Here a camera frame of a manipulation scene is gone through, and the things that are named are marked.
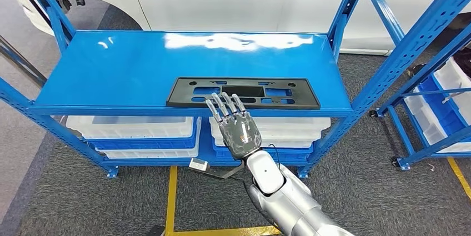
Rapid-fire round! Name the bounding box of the black plastic frame part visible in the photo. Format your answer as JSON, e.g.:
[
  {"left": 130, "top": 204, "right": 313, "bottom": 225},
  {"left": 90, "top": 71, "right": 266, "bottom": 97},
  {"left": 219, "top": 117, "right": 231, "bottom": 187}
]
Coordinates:
[{"left": 166, "top": 77, "right": 321, "bottom": 111}]

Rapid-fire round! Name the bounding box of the blue metal shelf rack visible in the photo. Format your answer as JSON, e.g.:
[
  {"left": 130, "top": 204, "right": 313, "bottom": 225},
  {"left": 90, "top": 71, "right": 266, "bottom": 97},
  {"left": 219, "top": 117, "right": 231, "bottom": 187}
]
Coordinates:
[
  {"left": 369, "top": 32, "right": 471, "bottom": 172},
  {"left": 0, "top": 0, "right": 471, "bottom": 180}
]

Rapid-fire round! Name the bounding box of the white car with red stripe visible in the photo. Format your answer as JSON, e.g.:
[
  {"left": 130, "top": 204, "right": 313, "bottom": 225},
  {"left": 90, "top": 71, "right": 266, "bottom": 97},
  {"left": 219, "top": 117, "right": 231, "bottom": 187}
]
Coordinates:
[{"left": 7, "top": 0, "right": 471, "bottom": 57}]

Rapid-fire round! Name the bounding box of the black bundle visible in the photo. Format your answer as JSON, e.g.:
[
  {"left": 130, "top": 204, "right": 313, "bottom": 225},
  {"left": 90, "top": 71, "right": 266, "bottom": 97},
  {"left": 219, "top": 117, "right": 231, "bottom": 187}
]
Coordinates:
[{"left": 452, "top": 48, "right": 471, "bottom": 77}]

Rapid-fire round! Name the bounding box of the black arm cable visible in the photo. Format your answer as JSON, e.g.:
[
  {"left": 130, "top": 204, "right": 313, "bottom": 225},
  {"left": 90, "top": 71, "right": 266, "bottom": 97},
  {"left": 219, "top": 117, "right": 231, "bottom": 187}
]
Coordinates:
[{"left": 235, "top": 143, "right": 284, "bottom": 229}]

